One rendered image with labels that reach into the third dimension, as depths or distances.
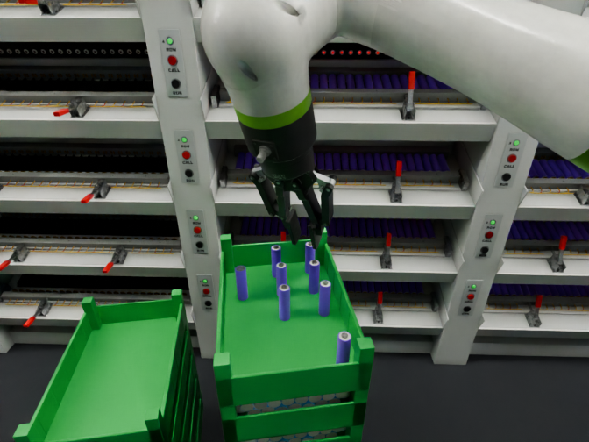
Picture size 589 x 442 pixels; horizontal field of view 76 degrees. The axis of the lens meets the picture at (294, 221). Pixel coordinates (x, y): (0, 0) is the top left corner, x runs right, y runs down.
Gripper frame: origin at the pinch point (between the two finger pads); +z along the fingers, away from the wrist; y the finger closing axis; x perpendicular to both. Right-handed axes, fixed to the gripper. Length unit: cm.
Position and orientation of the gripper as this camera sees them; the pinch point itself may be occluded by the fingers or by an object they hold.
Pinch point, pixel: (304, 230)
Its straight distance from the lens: 65.8
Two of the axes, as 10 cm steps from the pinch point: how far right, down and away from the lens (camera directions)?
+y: 9.3, 1.8, -3.3
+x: 3.4, -7.8, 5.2
